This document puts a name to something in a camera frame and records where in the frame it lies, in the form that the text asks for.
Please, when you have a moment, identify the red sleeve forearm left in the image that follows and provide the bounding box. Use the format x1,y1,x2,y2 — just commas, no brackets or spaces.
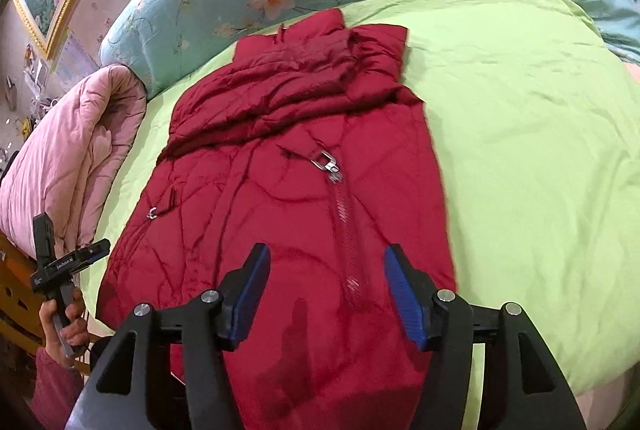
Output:
30,348,85,430

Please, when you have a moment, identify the pink quilted blanket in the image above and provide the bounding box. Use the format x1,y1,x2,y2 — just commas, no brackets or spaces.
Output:
1,64,146,257

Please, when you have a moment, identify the person's left hand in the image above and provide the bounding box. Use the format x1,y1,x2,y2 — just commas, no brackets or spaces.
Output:
39,288,90,367

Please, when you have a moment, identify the lime green bed sheet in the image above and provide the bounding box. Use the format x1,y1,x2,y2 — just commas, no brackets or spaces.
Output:
79,0,640,430

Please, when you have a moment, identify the red puffer jacket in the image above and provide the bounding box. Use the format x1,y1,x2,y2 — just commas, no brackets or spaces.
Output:
96,9,456,429

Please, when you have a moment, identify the orange wooden furniture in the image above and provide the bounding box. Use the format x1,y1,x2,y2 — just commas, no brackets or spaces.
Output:
0,233,101,376

